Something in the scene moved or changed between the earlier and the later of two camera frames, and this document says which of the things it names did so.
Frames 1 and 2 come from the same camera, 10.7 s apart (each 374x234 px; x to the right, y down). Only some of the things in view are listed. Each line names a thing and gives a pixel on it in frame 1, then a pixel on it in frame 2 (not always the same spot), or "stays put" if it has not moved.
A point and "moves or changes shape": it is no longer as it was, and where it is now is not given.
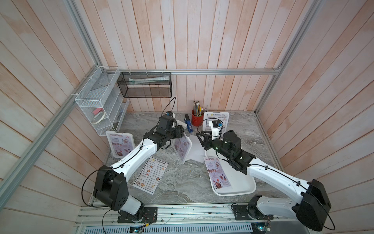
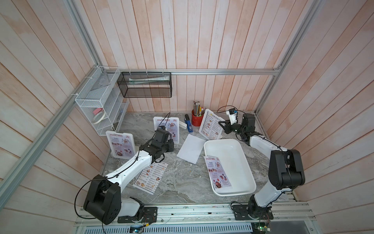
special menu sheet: x=182 y=145 moves or changes shape
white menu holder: x=222 y=116 moves or changes shape
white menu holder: x=182 y=146 moves or changes shape
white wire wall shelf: x=102 y=102 stays put
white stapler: x=179 y=123 stays put
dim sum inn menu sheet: x=150 y=176 stays put
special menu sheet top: x=121 y=144 stays put
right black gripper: x=209 y=141 to x=228 y=126
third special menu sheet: x=219 y=179 stays put
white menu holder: x=120 y=143 stays put
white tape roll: x=98 y=117 stays put
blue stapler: x=187 y=121 stays put
